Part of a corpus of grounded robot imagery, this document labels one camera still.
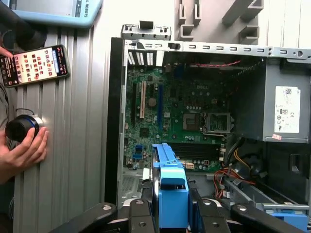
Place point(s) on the person's right hand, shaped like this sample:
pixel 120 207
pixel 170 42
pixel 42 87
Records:
pixel 24 155

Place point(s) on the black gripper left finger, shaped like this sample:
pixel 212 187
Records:
pixel 142 216

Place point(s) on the person's left hand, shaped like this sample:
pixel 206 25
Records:
pixel 5 53

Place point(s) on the metal expansion bracket cover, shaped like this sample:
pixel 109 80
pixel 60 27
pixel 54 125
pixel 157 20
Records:
pixel 145 34

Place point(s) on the coin cell battery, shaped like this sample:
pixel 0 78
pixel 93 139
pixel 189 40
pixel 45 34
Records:
pixel 152 102

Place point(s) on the beige expansion slot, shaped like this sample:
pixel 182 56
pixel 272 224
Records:
pixel 143 99

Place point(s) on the green motherboard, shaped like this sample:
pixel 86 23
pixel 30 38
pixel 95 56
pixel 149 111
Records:
pixel 170 109

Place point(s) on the hard disk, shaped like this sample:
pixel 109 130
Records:
pixel 173 194

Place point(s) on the black RAM slot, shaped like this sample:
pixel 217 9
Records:
pixel 196 157
pixel 196 153
pixel 196 144
pixel 196 148

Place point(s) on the pale blue teach pendant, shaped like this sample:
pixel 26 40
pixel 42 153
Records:
pixel 48 20

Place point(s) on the black PC case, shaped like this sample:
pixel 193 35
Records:
pixel 114 97

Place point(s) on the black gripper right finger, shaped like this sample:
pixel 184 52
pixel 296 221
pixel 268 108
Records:
pixel 211 216

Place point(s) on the grey metal drive cage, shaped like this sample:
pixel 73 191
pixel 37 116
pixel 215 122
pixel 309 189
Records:
pixel 245 194

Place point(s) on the smartphone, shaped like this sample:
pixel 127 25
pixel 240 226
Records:
pixel 36 65

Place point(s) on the short black expansion slot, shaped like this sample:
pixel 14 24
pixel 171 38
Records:
pixel 151 90

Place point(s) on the metal socket cover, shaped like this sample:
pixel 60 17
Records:
pixel 184 122

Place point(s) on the CPU socket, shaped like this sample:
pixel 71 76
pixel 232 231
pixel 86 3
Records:
pixel 217 122

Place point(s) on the grey power supply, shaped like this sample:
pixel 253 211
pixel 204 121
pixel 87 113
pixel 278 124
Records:
pixel 269 102

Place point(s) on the metal disk bay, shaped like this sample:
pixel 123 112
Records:
pixel 131 184

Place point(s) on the long black expansion slot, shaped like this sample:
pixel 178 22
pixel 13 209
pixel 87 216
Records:
pixel 134 104

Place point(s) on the black cylinder object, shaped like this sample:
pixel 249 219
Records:
pixel 24 26

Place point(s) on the grey parts rack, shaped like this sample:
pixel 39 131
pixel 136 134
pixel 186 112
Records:
pixel 213 21

